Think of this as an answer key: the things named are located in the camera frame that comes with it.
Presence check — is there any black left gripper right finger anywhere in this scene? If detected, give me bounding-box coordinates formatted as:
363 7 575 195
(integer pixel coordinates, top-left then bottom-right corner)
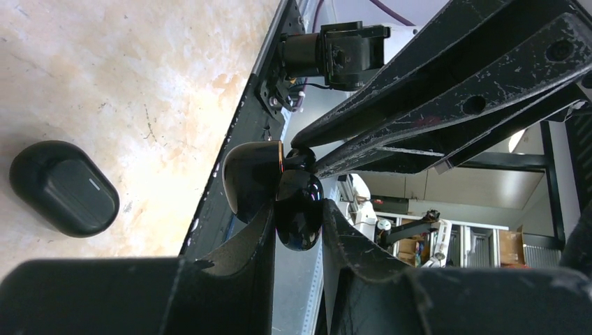
323 200 591 334

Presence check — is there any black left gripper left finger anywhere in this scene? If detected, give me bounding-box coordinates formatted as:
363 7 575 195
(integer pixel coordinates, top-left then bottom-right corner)
1 204 275 334

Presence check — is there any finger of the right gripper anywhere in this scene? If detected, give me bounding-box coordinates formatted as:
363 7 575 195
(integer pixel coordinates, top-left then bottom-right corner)
292 1 574 147
316 13 591 177

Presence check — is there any black earbuds charging case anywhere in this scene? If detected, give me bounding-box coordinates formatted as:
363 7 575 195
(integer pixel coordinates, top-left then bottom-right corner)
9 140 120 238

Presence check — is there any earbuds case base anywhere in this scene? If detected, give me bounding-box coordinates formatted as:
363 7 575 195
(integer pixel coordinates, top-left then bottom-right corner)
223 141 324 251

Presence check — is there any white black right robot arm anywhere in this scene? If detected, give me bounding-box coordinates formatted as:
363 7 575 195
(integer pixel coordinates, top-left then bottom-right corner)
283 1 591 334

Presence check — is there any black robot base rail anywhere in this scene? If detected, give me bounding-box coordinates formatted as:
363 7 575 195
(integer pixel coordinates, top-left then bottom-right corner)
180 1 305 260

